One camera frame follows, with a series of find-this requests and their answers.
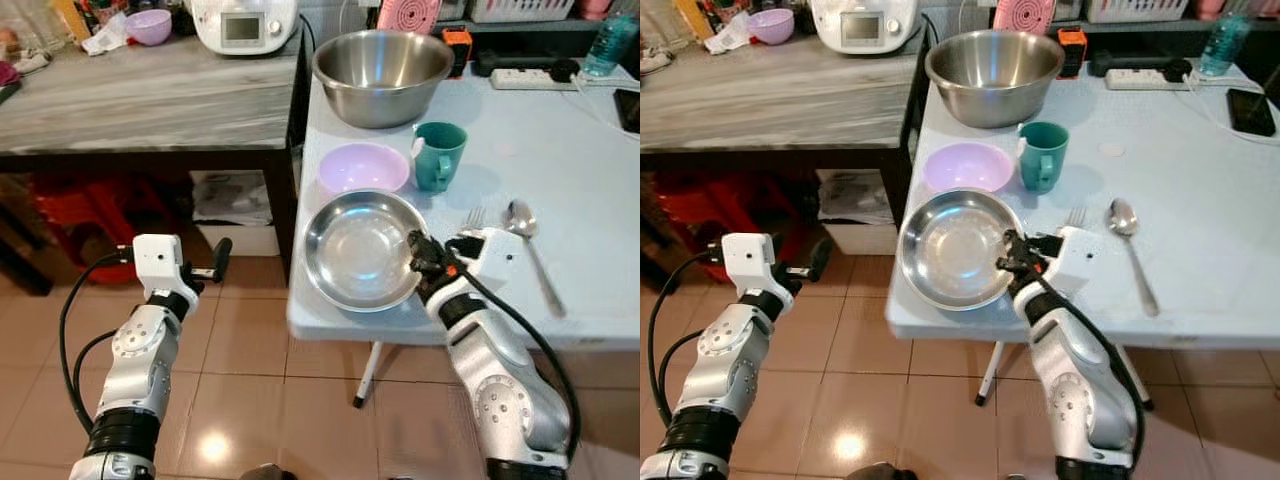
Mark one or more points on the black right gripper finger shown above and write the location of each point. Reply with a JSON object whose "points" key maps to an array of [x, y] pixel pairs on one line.
{"points": [[1008, 244], [418, 246]]}

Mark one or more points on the round steel plate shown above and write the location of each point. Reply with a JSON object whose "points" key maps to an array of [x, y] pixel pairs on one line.
{"points": [[355, 250], [950, 250]]}

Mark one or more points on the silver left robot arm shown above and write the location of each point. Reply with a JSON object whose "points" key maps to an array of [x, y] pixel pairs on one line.
{"points": [[720, 370], [135, 370]]}

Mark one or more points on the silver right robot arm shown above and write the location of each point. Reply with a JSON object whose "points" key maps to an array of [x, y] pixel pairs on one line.
{"points": [[500, 380], [1080, 380]]}

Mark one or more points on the white box under desk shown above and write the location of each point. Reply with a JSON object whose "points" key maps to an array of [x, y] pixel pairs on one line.
{"points": [[235, 215], [860, 215]]}

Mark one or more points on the steel fork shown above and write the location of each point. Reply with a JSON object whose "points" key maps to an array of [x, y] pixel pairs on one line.
{"points": [[474, 220], [1076, 216]]}

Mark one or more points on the purple plastic bowl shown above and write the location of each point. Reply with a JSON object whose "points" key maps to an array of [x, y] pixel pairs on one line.
{"points": [[967, 167], [362, 168]]}

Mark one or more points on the teal mug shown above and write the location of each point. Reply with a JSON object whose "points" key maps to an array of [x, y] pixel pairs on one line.
{"points": [[440, 158], [1043, 158]]}

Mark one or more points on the steel spoon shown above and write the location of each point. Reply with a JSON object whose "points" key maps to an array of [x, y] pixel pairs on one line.
{"points": [[520, 218], [1123, 216]]}

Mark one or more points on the white table leg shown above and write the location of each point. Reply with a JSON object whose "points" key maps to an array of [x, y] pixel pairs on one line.
{"points": [[1135, 378], [367, 375], [989, 375]]}

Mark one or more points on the red plastic crate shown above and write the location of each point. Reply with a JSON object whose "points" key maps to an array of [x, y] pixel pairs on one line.
{"points": [[100, 215], [700, 210]]}

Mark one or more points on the grey wood-grain desk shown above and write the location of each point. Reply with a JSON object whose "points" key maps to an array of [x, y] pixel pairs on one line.
{"points": [[780, 100], [150, 100]]}

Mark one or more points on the large steel mixing bowl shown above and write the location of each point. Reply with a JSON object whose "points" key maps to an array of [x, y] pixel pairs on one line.
{"points": [[383, 78], [995, 78]]}

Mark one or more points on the white power strip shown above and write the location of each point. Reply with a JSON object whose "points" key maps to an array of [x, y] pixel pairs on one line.
{"points": [[525, 79], [1140, 79]]}

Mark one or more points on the orange and black device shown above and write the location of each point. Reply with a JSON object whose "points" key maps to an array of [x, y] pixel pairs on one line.
{"points": [[1072, 50], [457, 50]]}

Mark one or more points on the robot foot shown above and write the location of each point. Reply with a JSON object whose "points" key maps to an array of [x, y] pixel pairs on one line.
{"points": [[268, 472], [880, 472]]}

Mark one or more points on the pink perforated object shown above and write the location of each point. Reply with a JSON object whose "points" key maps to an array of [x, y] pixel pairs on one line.
{"points": [[1023, 15], [408, 15]]}

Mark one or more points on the white kitchen appliance with display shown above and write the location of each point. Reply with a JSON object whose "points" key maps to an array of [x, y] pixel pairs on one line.
{"points": [[243, 25], [863, 25]]}

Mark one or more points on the small purple bowl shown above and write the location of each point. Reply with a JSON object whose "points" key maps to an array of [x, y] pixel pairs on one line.
{"points": [[150, 26], [772, 25]]}

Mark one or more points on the black smartphone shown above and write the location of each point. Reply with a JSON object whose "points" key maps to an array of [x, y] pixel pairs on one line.
{"points": [[630, 110], [1250, 112]]}

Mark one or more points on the crumpled white plastic bag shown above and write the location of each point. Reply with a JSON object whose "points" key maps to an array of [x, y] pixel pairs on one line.
{"points": [[728, 36], [105, 36]]}

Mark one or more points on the white plastic basket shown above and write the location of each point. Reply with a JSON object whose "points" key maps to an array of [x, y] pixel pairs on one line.
{"points": [[1137, 9], [520, 9]]}

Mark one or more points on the blue-green water bottle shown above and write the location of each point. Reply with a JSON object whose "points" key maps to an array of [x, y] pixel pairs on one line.
{"points": [[608, 45], [1225, 45]]}

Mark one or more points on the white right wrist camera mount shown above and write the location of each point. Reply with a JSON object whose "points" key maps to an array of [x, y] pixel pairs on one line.
{"points": [[492, 255], [1085, 258]]}

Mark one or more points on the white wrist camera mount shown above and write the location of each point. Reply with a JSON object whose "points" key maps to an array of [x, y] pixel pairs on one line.
{"points": [[1085, 258], [160, 262], [492, 255], [750, 262]]}

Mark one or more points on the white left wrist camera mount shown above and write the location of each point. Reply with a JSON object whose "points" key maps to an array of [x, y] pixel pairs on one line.
{"points": [[160, 262], [750, 262]]}

